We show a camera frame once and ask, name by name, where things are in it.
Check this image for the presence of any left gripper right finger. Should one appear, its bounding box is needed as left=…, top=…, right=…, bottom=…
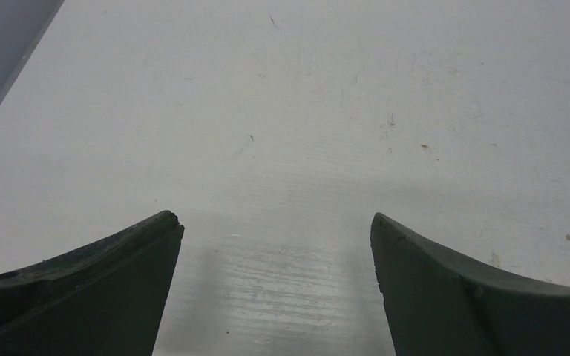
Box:
left=370, top=213, right=570, bottom=355

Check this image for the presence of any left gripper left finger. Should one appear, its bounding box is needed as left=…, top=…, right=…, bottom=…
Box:
left=0, top=211, right=184, bottom=355

